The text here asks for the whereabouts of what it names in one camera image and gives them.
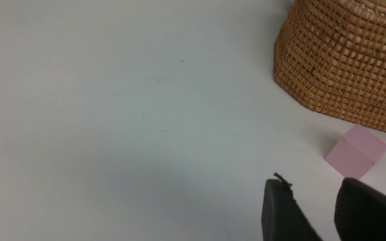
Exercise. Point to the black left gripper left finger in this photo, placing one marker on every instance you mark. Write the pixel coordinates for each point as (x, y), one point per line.
(282, 219)

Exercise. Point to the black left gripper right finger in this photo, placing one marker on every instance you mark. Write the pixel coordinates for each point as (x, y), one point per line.
(360, 212)

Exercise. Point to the pink foam cube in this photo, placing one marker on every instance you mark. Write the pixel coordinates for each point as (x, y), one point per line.
(356, 152)

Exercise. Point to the woven wicker basket green lining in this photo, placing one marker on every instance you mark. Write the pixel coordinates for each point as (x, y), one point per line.
(330, 56)

